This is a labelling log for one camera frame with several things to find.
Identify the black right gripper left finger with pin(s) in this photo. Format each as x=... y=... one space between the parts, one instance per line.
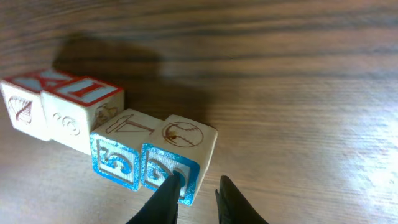
x=162 y=207

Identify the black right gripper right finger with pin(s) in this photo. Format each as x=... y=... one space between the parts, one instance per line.
x=233 y=207

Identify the baseball picture blue block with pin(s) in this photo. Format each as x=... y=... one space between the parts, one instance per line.
x=178 y=146

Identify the blue number five block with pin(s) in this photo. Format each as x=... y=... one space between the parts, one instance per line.
x=116 y=147

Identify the number six wooden block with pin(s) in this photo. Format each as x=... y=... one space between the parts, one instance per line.
x=74 y=108

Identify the leaf picture wooden block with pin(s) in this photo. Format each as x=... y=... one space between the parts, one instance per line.
x=22 y=97

